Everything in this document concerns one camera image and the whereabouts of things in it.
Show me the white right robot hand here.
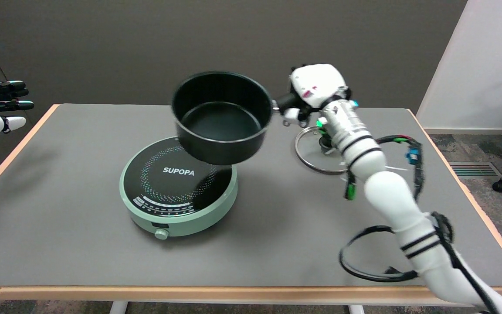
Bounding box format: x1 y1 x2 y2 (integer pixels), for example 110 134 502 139
282 64 353 127

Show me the black soup pot with handle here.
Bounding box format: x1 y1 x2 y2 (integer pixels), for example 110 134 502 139
171 71 299 166

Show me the glass pot lid black knob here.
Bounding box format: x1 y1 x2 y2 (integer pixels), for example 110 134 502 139
295 126 364 175

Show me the green round induction cooker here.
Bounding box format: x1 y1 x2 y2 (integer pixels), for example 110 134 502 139
119 136 238 240

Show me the metal floor vent grille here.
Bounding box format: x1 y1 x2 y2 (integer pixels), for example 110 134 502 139
448 162 502 178

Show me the robot cable with blue connector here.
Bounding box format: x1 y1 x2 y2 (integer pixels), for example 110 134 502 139
345 135 424 201

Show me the black taped robot cable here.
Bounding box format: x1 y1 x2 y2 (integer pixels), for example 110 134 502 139
430 212 500 314

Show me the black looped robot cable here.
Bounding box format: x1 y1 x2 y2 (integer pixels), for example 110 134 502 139
339 225 419 282

